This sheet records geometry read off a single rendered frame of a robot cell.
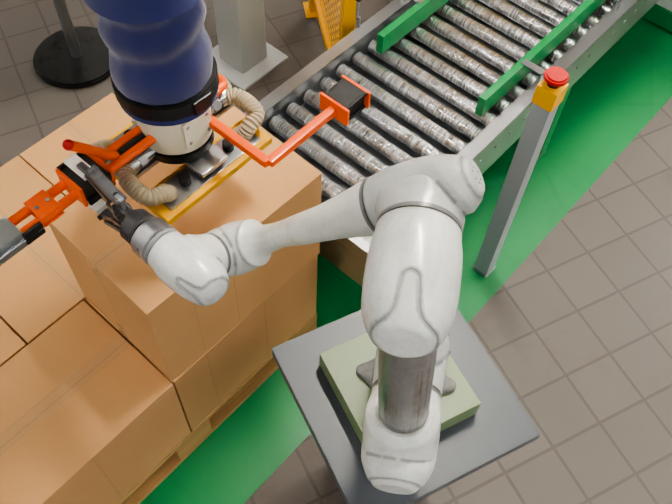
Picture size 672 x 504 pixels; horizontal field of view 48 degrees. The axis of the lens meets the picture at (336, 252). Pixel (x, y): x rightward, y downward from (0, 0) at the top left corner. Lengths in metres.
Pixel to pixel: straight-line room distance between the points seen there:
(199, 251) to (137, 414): 0.78
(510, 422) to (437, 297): 0.96
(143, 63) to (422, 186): 0.67
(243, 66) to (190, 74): 2.02
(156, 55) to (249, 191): 0.59
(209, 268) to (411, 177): 0.50
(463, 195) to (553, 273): 2.01
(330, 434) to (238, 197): 0.65
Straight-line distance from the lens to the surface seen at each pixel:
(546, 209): 3.29
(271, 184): 2.02
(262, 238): 1.55
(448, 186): 1.13
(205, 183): 1.79
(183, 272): 1.49
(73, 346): 2.31
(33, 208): 1.68
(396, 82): 2.85
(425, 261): 1.05
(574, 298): 3.09
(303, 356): 1.97
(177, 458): 2.67
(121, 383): 2.22
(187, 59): 1.58
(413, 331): 1.03
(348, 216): 1.23
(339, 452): 1.88
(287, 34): 3.85
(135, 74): 1.59
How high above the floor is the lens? 2.53
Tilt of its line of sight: 57 degrees down
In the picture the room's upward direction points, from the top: 4 degrees clockwise
